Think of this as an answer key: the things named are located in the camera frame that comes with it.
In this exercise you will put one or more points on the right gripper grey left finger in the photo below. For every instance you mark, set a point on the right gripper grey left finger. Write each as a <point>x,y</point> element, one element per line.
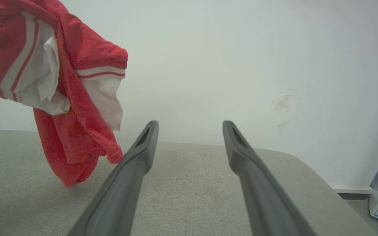
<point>123,196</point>

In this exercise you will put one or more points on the grey fabric sofa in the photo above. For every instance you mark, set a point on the grey fabric sofa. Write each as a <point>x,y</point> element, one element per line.
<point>192,196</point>

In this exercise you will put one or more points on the white baseboard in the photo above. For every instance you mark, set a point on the white baseboard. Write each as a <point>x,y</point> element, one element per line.
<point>353,190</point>

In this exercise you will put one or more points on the red and white garment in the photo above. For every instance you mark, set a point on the red and white garment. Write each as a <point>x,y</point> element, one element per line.
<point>77,131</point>

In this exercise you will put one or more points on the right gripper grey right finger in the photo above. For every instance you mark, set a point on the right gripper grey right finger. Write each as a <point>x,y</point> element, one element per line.
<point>264,196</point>

